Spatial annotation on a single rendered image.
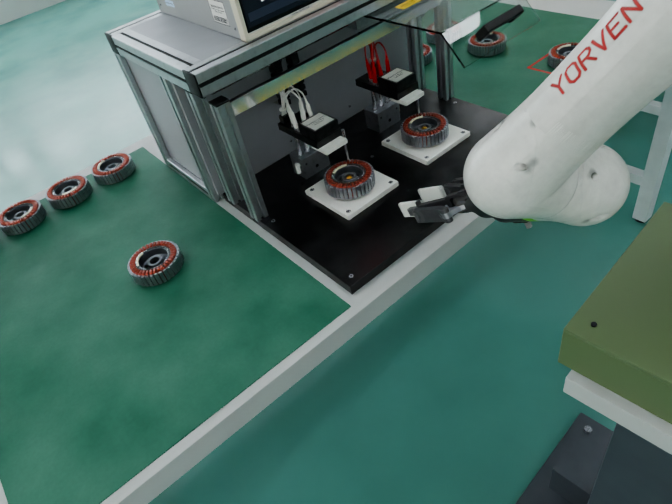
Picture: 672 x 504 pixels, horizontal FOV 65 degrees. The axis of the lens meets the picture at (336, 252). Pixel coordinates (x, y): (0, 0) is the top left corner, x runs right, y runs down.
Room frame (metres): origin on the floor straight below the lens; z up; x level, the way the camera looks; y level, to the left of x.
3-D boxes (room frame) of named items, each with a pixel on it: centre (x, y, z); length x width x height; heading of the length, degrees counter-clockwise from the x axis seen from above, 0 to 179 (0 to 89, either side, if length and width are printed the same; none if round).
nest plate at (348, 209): (0.97, -0.07, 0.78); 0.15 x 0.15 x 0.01; 31
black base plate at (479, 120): (1.04, -0.16, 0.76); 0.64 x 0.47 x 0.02; 121
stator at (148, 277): (0.88, 0.38, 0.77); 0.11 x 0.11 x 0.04
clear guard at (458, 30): (1.14, -0.34, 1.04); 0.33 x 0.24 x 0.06; 31
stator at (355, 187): (0.97, -0.07, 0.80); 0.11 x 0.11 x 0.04
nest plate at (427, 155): (1.09, -0.27, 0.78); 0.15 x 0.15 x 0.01; 31
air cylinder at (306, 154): (1.09, 0.01, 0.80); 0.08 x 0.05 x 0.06; 121
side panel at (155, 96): (1.20, 0.31, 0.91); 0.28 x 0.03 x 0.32; 31
